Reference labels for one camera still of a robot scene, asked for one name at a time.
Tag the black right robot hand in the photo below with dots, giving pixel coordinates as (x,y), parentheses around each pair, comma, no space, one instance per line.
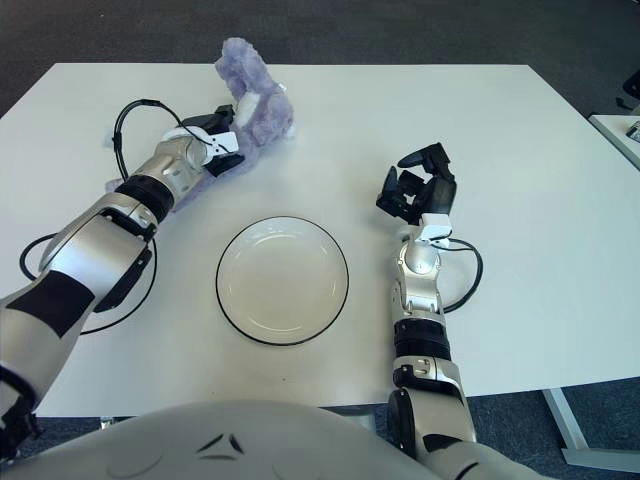
(442,192)

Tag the small white side table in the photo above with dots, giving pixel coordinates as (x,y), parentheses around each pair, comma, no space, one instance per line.
(620,140)

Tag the white plate with black rim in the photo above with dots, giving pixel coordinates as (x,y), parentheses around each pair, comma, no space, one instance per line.
(280,285)

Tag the purple plush bunny doll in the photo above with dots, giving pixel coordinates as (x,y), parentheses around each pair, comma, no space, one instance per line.
(265,110)

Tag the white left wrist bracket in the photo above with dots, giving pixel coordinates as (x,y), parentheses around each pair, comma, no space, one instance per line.
(224,145)

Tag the black chair base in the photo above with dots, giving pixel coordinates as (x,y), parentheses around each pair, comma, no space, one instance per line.
(631,85)

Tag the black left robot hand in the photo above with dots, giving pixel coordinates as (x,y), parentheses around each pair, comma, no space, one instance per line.
(205,122)

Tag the grey metal table leg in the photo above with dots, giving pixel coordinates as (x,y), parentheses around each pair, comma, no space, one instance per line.
(565,425)

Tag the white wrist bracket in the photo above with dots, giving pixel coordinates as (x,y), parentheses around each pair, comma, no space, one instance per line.
(436,227)
(224,145)

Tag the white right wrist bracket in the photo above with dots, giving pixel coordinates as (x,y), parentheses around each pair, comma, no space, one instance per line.
(436,227)

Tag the small patterned box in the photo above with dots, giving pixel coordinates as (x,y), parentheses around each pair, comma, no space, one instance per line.
(635,131)

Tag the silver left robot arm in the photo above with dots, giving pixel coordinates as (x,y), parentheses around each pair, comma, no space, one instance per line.
(95,250)

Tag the grey robot torso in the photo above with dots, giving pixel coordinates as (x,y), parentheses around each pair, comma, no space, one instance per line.
(225,445)

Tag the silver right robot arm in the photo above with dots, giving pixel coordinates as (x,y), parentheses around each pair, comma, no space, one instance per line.
(425,300)

